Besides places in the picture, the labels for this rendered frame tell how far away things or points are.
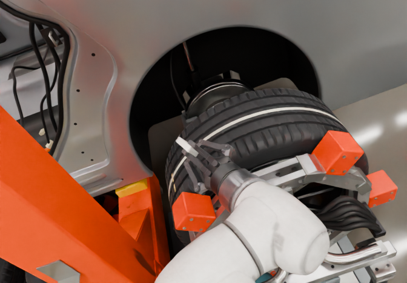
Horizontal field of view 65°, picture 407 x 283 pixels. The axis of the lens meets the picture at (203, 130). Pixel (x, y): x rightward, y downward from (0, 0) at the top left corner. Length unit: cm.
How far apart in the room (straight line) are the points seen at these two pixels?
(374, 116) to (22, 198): 225
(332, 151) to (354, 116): 167
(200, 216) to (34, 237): 38
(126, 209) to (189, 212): 70
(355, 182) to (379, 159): 132
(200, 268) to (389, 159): 191
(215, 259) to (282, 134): 45
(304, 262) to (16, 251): 60
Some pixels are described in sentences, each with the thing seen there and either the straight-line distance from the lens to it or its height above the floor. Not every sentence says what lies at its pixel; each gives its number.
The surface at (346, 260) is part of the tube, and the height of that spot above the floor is 101.
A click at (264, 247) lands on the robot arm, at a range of 51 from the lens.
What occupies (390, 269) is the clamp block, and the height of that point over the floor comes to 95.
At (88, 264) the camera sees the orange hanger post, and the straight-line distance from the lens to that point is 89.
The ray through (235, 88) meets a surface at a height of 97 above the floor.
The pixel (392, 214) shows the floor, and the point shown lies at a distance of 209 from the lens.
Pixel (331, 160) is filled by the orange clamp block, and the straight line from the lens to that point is 85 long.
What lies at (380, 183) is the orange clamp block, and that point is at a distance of 111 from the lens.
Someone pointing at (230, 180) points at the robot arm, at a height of 132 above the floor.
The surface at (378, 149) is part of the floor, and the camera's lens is 233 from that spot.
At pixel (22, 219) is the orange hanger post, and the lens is 73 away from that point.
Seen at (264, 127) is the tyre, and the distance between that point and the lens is 86.
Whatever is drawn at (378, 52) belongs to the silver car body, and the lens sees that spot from 142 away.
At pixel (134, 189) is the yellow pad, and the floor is 71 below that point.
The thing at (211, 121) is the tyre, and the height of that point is 116.
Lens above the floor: 181
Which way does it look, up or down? 44 degrees down
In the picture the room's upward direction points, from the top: 22 degrees counter-clockwise
